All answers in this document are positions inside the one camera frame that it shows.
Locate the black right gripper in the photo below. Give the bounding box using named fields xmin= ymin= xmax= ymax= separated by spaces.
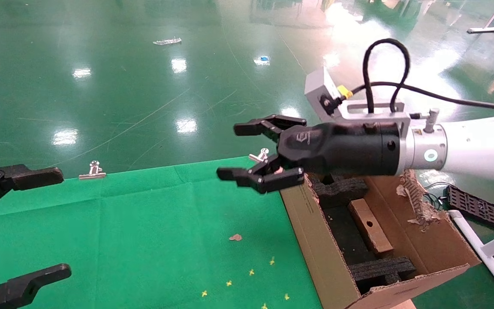
xmin=216 ymin=114 xmax=403 ymax=194

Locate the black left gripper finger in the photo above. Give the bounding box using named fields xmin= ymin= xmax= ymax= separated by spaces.
xmin=0 ymin=162 xmax=65 ymax=221
xmin=0 ymin=264 xmax=72 ymax=309

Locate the small brown cardboard box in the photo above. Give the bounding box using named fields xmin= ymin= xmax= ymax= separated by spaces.
xmin=348 ymin=198 xmax=395 ymax=255

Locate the large open cardboard carton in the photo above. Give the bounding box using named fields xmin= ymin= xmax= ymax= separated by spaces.
xmin=280 ymin=170 xmax=482 ymax=309

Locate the tan printed cardboard piece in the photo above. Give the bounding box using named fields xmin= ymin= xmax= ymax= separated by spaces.
xmin=376 ymin=299 xmax=417 ymax=309

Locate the silver binder clip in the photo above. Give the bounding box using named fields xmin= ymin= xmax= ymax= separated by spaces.
xmin=248 ymin=148 xmax=270 ymax=164
xmin=78 ymin=160 xmax=107 ymax=180

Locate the green table cloth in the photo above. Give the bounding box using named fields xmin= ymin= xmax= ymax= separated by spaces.
xmin=0 ymin=156 xmax=323 ymax=309

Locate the black foam bottom sheet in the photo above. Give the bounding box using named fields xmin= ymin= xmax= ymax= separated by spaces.
xmin=326 ymin=205 xmax=370 ymax=265

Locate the black plastic grid tray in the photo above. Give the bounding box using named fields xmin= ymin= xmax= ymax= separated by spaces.
xmin=446 ymin=185 xmax=494 ymax=233

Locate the gray wrist camera box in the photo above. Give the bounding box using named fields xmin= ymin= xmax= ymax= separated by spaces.
xmin=304 ymin=66 xmax=345 ymax=116

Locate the gray aluminium camera bracket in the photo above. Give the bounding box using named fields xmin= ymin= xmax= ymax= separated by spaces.
xmin=337 ymin=100 xmax=441 ymax=134

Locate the thick black braided cable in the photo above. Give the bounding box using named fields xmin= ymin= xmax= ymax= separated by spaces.
xmin=362 ymin=38 xmax=412 ymax=115

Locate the thin dark floor cable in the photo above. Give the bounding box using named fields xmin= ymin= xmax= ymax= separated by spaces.
xmin=423 ymin=182 xmax=447 ymax=211

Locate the thin dark smooth cable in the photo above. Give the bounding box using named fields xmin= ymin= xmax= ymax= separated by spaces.
xmin=350 ymin=82 xmax=494 ymax=115

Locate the white tubular table frame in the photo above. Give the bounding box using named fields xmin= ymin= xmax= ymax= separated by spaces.
xmin=448 ymin=209 xmax=494 ymax=308

